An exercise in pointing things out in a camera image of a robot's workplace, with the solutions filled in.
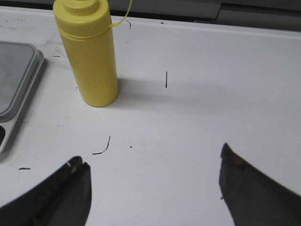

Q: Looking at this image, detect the silver digital kitchen scale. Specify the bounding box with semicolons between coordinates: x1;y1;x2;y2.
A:
0;41;46;152

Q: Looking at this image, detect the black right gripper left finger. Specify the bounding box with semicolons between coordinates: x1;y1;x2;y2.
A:
0;156;92;226

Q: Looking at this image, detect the yellow squeeze bottle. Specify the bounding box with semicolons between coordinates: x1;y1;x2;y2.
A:
53;0;124;107

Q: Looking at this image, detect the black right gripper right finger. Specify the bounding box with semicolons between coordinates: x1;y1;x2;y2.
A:
219;143;301;226

